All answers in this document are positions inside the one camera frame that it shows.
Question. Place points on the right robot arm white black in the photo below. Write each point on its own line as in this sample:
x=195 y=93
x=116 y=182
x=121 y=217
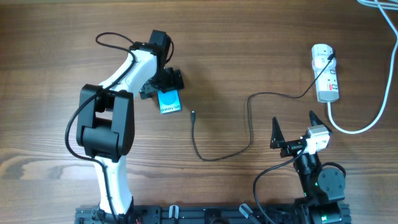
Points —
x=323 y=184

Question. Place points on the blue Galaxy smartphone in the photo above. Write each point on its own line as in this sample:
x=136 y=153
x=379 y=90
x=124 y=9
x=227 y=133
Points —
x=169 y=102

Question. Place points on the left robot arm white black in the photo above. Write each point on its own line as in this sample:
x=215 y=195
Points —
x=105 y=119

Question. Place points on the white charger plug adapter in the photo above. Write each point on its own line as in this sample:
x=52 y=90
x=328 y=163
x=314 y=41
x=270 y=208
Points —
x=319 y=62

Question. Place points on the white power strip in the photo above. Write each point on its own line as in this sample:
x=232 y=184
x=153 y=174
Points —
x=325 y=80

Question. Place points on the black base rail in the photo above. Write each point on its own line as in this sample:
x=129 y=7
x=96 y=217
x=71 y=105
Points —
x=174 y=214

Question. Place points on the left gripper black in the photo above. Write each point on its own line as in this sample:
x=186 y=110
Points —
x=174 y=82

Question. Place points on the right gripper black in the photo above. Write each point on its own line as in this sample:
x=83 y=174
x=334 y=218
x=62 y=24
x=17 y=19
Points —
x=278 y=142

